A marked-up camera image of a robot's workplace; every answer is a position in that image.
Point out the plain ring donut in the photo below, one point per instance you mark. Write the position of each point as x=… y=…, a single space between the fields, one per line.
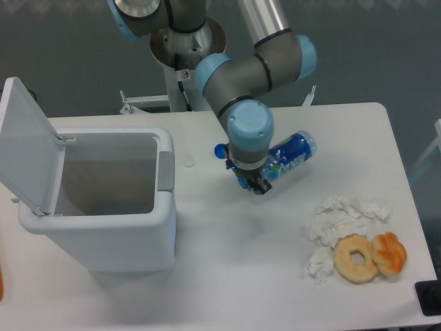
x=353 y=259

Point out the orange object at edge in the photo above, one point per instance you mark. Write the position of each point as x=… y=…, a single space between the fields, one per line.
x=1 y=285

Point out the white frame at right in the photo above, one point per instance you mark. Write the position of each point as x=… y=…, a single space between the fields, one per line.
x=427 y=159

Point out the white trash bin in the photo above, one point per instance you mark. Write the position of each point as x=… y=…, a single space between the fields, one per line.
x=114 y=209

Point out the blue plastic bottle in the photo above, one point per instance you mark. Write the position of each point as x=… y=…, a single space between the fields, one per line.
x=289 y=154

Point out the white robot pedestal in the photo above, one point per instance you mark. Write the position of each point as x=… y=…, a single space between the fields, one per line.
x=179 y=54

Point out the white round table plug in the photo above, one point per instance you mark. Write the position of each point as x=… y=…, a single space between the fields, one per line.
x=188 y=161

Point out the blue bottle cap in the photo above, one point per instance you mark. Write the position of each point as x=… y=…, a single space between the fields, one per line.
x=220 y=151

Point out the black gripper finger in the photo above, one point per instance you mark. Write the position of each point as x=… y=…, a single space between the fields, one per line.
x=260 y=186

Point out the large crumpled white tissue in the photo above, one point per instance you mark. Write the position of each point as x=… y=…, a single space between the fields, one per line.
x=339 y=216

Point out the black device at edge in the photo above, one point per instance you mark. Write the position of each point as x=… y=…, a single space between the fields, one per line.
x=428 y=293

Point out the white bin lid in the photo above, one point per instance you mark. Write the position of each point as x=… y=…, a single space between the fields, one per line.
x=32 y=151

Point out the orange glazed twisted bun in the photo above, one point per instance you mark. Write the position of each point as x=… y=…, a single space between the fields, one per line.
x=389 y=254

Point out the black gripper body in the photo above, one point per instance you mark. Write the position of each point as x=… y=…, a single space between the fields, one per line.
x=246 y=165

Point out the small crumpled white tissue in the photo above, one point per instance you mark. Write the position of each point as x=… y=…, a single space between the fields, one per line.
x=321 y=264

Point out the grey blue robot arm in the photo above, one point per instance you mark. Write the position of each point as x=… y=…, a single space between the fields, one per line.
x=231 y=88

